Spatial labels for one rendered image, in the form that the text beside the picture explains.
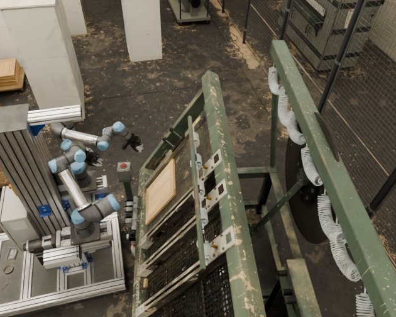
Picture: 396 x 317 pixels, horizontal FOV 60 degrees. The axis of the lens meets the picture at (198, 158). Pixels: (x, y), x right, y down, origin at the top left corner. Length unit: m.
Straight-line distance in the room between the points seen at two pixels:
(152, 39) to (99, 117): 1.83
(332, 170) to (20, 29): 3.81
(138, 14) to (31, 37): 2.10
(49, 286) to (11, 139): 1.78
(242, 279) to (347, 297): 2.48
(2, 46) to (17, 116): 4.41
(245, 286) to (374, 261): 0.54
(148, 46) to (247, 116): 2.25
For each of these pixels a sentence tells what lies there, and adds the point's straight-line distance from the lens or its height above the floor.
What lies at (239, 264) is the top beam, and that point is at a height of 1.96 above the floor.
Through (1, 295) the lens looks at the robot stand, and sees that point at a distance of 3.83.
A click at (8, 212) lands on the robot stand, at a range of 2.95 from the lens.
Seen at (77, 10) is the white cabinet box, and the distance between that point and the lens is 7.37.
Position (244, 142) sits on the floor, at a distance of 4.94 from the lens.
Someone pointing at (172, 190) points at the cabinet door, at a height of 1.29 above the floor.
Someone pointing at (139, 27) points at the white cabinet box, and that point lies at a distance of 6.23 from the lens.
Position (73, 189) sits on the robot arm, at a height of 1.71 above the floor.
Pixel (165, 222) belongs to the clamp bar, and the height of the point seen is 1.28.
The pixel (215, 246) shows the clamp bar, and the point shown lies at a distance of 1.80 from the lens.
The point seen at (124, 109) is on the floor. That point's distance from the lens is 5.47.
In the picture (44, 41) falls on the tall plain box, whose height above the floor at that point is 1.31.
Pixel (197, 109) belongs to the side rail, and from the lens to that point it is 2.86.
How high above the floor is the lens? 3.44
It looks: 48 degrees down
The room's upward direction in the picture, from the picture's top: 3 degrees clockwise
